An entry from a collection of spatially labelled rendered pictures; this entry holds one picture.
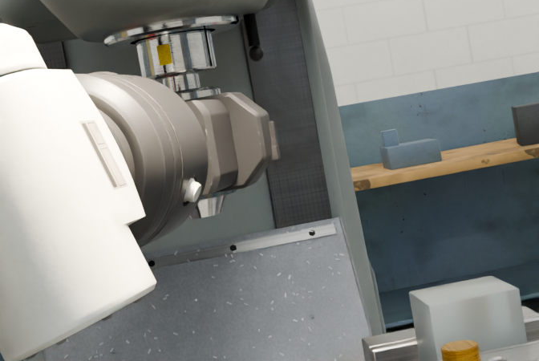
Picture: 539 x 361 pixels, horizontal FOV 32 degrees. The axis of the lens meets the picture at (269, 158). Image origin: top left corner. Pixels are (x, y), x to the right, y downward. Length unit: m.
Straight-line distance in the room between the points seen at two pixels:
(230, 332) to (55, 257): 0.60
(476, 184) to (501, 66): 0.64
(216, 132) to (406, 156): 3.84
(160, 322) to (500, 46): 4.35
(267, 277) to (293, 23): 0.26
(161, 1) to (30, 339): 0.23
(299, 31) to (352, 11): 3.98
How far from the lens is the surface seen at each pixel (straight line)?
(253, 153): 0.53
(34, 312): 0.35
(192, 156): 0.46
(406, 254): 5.02
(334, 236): 0.98
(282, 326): 0.95
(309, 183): 0.98
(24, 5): 0.71
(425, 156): 4.35
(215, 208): 0.59
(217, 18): 0.57
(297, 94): 0.98
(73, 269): 0.35
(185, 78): 0.59
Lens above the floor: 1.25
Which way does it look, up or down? 3 degrees down
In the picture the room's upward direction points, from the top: 10 degrees counter-clockwise
